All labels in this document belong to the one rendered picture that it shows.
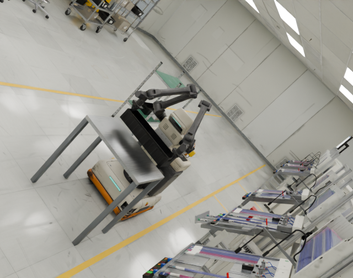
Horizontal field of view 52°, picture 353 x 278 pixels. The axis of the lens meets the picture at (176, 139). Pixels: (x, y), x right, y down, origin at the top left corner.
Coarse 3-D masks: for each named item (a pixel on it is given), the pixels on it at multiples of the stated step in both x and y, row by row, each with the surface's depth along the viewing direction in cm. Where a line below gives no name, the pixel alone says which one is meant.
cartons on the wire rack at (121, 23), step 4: (116, 0) 830; (128, 0) 861; (120, 4) 844; (124, 4) 852; (128, 4) 862; (132, 4) 872; (128, 8) 873; (116, 16) 901; (120, 16) 907; (116, 20) 902; (120, 20) 898; (124, 20) 903; (116, 24) 902; (120, 24) 899; (124, 24) 909; (128, 24) 923; (120, 28) 911; (124, 28) 923
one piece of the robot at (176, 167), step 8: (192, 152) 380; (176, 160) 366; (184, 160) 375; (160, 168) 373; (168, 168) 369; (176, 168) 366; (184, 168) 377; (128, 176) 382; (168, 176) 369; (176, 176) 385; (144, 184) 380; (160, 184) 373; (168, 184) 388; (152, 192) 377; (160, 192) 391
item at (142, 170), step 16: (80, 128) 290; (96, 128) 284; (112, 128) 304; (64, 144) 297; (96, 144) 334; (112, 144) 282; (128, 144) 304; (48, 160) 303; (80, 160) 340; (128, 160) 283; (144, 160) 304; (64, 176) 348; (144, 176) 283; (160, 176) 305; (128, 192) 273; (144, 192) 314; (112, 208) 278; (128, 208) 320; (96, 224) 284; (112, 224) 326; (80, 240) 291
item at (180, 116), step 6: (180, 108) 337; (174, 114) 332; (180, 114) 333; (186, 114) 335; (174, 120) 333; (180, 120) 330; (186, 120) 331; (192, 120) 333; (174, 126) 338; (180, 126) 330; (186, 126) 329; (180, 132) 335
